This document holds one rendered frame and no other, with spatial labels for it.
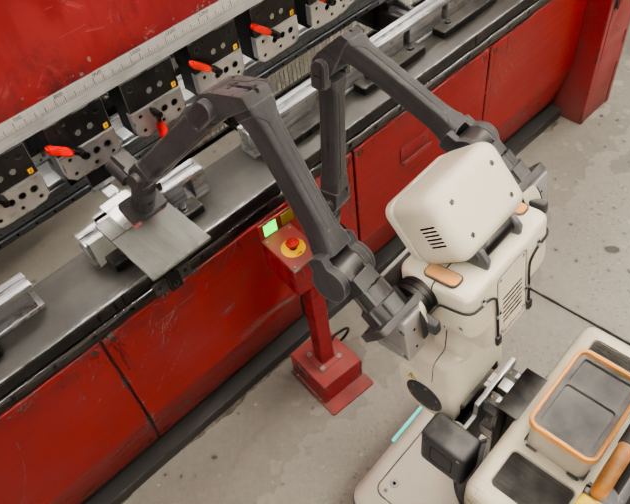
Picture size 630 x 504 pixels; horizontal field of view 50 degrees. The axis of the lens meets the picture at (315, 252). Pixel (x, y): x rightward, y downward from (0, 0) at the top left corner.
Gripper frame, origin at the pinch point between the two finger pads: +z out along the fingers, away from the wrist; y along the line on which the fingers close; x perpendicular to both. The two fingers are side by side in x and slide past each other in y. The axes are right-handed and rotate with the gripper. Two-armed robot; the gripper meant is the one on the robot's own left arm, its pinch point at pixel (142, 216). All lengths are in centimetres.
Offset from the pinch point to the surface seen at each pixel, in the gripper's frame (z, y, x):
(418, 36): 13, -118, -1
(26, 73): -36.8, 8.4, -27.3
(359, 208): 43, -73, 29
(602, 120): 78, -225, 67
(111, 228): 4.0, 7.2, -3.4
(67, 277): 18.5, 21.6, -3.7
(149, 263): -4.3, 7.4, 12.0
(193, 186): 11.6, -20.0, -2.4
